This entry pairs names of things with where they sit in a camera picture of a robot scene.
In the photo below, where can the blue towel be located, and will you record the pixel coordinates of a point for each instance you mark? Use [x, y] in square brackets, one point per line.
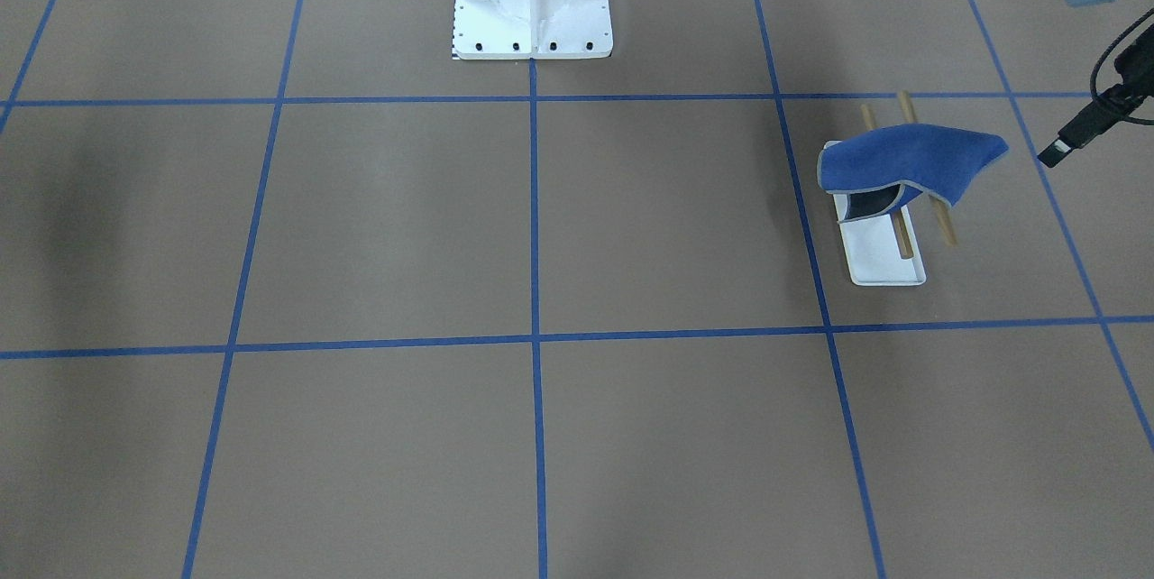
[879, 172]

